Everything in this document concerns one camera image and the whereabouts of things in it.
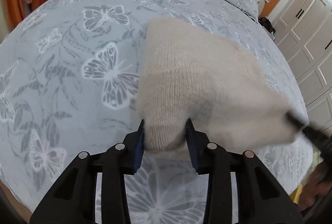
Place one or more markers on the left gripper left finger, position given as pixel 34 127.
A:
pixel 135 148

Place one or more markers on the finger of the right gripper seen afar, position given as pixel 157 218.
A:
pixel 316 137

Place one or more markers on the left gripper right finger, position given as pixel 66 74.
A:
pixel 197 143

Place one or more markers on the cream knitted sweater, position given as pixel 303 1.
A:
pixel 191 74

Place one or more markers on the person's right hand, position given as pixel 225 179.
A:
pixel 315 187

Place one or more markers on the grey butterfly bedspread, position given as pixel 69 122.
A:
pixel 69 79

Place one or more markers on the white panelled wardrobe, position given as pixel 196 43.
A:
pixel 303 35

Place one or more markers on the black object on nightstand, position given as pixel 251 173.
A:
pixel 266 23

